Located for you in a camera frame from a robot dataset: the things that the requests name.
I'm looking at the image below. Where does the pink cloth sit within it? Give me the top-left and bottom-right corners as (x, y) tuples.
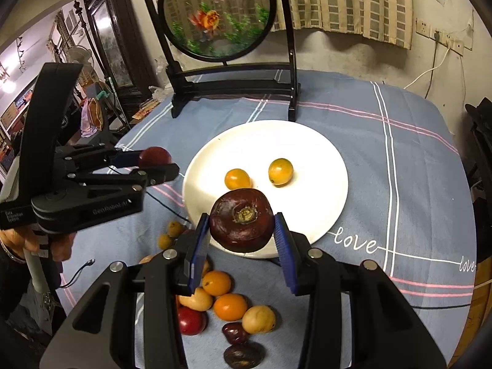
(80, 98), (104, 137)

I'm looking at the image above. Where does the dark purple plum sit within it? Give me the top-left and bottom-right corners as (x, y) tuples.
(224, 344), (266, 369)
(222, 322), (250, 345)

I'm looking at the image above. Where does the white wall socket panel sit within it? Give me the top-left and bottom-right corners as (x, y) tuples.
(416, 18), (474, 51)

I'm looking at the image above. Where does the dark purple mangosteen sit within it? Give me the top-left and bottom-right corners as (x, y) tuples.
(209, 188), (275, 253)

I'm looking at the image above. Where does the blue striped tablecloth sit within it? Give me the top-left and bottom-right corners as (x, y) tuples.
(56, 69), (477, 369)

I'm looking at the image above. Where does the red plum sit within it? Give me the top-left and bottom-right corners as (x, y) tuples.
(177, 306), (207, 336)
(138, 146), (172, 168)

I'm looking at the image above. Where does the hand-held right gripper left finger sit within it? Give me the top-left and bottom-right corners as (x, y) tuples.
(38, 212), (211, 369)

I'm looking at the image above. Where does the thin black cable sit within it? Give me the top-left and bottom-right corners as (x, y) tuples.
(108, 165), (193, 224)

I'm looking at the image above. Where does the beige checked curtain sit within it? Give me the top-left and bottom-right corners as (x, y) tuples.
(282, 0), (414, 50)

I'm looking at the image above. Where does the white electric fan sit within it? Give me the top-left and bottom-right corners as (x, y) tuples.
(69, 44), (95, 70)

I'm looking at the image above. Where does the white power cable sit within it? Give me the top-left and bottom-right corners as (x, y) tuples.
(403, 19), (474, 98)

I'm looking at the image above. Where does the round goldfish screen black stand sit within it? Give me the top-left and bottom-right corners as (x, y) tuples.
(138, 0), (301, 123)

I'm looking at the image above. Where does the person's left hand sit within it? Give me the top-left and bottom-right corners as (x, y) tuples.
(0, 228), (76, 264)

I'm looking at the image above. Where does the dark wooden cabinet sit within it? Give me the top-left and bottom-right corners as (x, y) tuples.
(82, 0), (158, 102)

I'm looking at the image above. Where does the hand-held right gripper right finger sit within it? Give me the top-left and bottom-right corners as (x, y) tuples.
(274, 212), (448, 369)

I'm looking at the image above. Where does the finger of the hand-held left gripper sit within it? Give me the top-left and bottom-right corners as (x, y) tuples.
(65, 162), (181, 197)
(55, 145), (141, 172)

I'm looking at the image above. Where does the white round plate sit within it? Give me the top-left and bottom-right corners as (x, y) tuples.
(182, 120), (349, 259)

